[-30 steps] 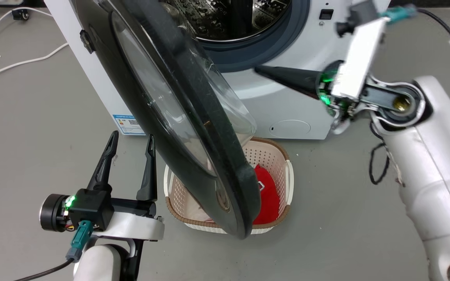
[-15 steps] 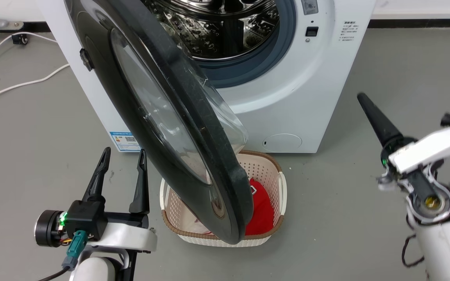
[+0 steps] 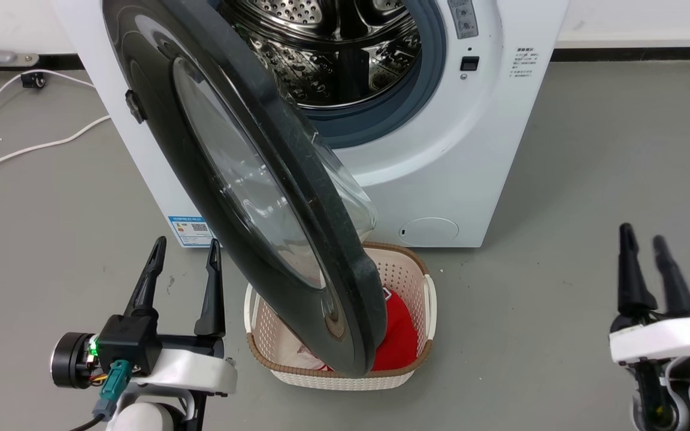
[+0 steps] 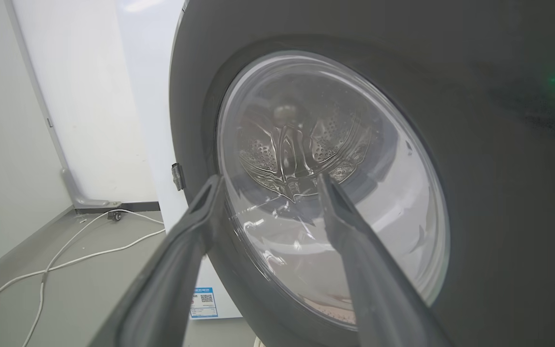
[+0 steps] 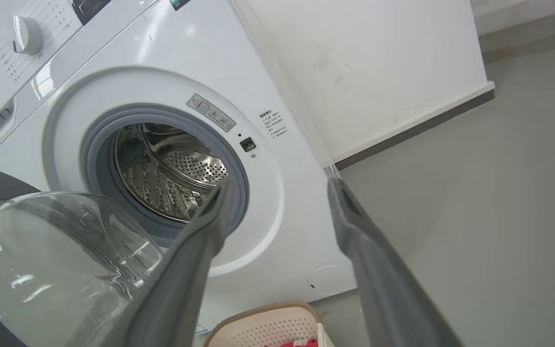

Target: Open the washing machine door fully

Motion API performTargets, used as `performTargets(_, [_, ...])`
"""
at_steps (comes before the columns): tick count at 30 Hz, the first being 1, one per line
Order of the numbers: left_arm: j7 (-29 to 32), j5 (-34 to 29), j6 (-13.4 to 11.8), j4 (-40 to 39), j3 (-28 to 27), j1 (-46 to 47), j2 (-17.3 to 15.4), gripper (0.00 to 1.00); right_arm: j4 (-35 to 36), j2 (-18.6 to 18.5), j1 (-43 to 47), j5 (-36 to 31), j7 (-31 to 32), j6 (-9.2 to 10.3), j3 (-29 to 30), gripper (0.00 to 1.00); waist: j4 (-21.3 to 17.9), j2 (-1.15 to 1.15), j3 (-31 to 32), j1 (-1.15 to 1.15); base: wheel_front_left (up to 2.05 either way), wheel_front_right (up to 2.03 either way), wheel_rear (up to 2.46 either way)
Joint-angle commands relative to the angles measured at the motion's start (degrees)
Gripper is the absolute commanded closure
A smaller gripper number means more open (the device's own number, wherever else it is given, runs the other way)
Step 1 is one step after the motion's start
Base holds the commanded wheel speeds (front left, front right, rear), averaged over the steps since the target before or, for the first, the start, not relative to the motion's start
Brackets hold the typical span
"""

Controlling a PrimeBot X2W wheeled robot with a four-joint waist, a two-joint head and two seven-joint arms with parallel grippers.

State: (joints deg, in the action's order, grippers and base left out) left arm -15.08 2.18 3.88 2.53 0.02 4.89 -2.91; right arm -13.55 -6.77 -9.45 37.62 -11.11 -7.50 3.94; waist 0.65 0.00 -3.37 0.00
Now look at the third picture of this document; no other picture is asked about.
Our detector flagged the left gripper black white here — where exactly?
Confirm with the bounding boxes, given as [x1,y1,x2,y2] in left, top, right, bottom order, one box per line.
[50,236,238,397]

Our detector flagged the thick white floor cable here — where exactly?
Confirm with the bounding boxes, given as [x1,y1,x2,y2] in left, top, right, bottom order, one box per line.
[0,115,111,178]

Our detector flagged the dark round washing machine door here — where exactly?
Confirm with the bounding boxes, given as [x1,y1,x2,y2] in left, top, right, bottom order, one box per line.
[102,0,389,379]

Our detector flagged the black cable with teal connector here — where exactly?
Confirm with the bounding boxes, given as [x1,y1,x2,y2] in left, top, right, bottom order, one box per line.
[68,359,132,431]

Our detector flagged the white woven plastic laundry basket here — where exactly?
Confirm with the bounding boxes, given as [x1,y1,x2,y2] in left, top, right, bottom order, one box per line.
[244,242,438,391]

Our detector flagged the perforated steel washer drum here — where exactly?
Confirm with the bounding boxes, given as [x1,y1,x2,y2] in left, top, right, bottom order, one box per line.
[218,0,423,112]

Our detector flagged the round white filter cover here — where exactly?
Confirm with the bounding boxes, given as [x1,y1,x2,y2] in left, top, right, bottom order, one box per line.
[398,217,460,246]

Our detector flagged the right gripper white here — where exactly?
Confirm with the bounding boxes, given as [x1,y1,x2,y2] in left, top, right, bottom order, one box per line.
[609,223,690,365]

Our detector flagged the white front-load washing machine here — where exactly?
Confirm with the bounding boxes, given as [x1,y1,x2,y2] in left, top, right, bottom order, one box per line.
[52,0,571,250]

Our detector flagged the grey rubber door gasket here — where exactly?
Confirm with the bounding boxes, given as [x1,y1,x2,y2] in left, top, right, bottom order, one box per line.
[295,0,448,150]

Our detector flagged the blue white energy label sticker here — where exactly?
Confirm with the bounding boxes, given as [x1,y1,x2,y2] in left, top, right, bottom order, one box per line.
[168,215,215,248]

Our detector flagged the red garment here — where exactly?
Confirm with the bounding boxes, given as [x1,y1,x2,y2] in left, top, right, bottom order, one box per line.
[371,287,419,372]

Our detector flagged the white pink garment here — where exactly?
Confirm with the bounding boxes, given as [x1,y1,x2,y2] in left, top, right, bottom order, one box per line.
[272,302,335,372]

